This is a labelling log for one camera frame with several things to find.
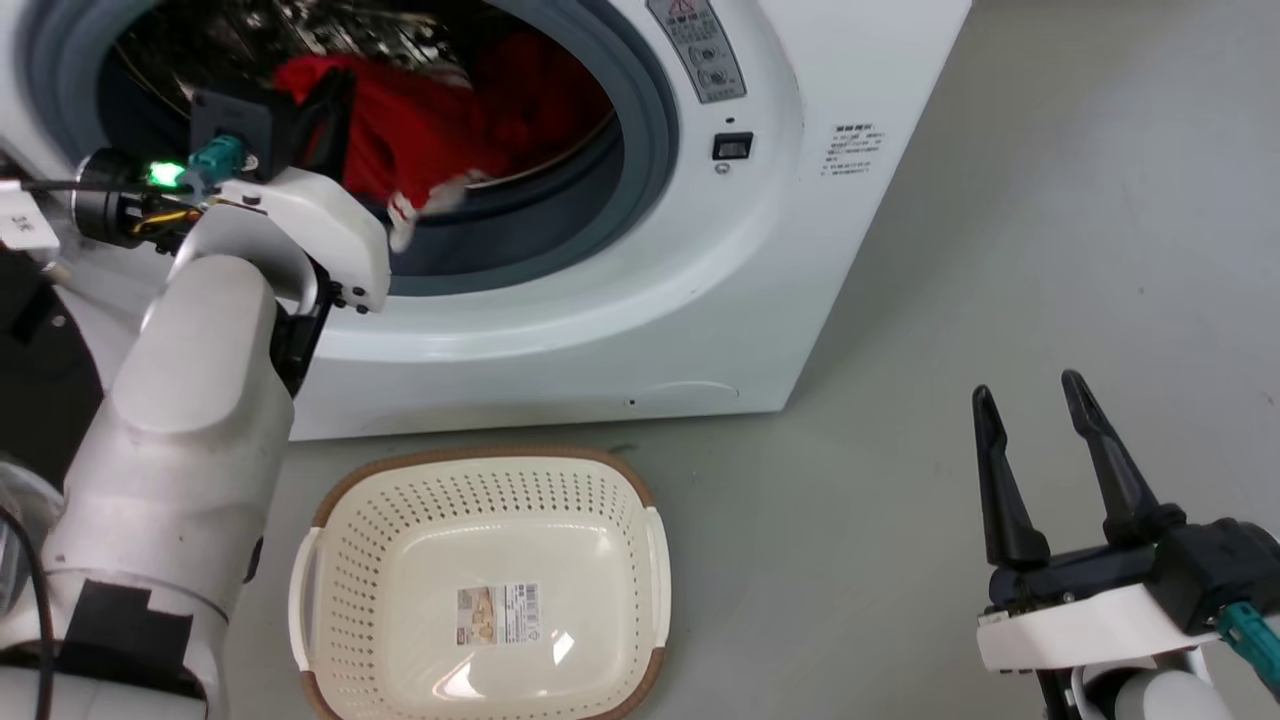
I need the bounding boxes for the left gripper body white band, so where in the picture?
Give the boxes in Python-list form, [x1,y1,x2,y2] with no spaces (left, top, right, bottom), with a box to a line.
[205,166,392,315]

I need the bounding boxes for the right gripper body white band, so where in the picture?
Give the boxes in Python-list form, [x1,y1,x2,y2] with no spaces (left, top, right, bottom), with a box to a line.
[976,544,1226,673]

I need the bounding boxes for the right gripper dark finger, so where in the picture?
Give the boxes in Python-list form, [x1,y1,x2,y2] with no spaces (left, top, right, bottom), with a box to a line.
[1061,370,1187,547]
[972,385,1053,571]

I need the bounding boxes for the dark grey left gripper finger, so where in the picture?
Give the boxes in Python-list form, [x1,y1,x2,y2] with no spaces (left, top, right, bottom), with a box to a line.
[298,68,358,187]

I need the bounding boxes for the red garment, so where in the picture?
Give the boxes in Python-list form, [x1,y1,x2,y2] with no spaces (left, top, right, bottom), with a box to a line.
[273,30,614,253]

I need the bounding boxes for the white front-load washing machine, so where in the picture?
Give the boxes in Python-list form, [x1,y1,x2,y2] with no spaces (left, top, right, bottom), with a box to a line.
[0,0,973,442]

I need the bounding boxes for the cream perforated laundry basket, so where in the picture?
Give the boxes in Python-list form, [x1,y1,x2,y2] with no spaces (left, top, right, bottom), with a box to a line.
[288,447,672,720]

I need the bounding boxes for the grey warning label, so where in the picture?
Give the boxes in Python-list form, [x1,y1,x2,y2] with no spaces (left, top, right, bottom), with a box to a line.
[646,0,748,105]

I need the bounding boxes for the product label sticker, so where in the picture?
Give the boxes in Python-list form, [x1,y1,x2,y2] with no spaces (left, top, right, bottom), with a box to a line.
[457,583,542,646]

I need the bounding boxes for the teal left camera connector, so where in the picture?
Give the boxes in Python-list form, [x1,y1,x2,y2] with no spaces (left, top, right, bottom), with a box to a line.
[186,135,247,193]

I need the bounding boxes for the teal camera connector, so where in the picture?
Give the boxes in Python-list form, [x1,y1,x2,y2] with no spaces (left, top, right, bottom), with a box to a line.
[1216,600,1280,693]
[186,135,247,193]

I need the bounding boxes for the teal right camera connector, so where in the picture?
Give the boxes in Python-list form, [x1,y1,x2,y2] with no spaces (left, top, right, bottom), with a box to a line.
[1216,600,1280,693]

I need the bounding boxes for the white cable tag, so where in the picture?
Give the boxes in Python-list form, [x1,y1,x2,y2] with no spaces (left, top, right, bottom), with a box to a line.
[0,183,63,253]

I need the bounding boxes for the thin black cable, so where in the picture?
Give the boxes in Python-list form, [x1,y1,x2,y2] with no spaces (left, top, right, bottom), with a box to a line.
[0,505,57,720]

